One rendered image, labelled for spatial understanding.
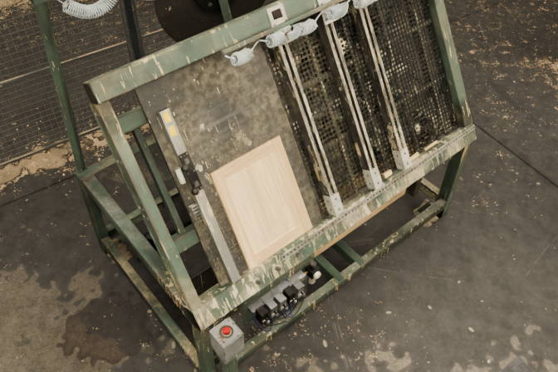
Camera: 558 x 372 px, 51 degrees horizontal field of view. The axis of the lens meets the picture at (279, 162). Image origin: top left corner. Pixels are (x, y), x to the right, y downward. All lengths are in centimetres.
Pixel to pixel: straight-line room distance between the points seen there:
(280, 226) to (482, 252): 186
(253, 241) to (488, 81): 356
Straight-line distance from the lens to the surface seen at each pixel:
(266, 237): 310
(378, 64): 342
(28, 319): 426
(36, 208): 483
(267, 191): 305
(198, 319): 299
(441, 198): 451
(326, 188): 322
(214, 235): 292
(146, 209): 273
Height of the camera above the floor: 346
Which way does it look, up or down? 46 degrees down
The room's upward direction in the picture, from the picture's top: 1 degrees clockwise
